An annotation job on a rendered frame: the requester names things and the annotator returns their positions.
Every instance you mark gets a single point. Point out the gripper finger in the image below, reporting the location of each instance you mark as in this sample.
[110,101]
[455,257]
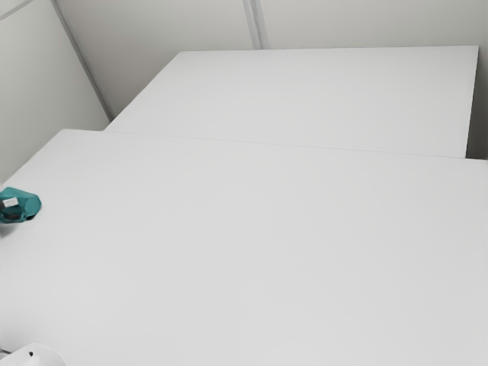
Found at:
[10,201]

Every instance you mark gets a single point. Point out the teal faceted mug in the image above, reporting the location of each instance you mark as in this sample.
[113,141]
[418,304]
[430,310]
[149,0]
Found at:
[29,204]

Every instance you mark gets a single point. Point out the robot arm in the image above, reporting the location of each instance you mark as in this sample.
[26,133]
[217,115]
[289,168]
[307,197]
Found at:
[42,354]

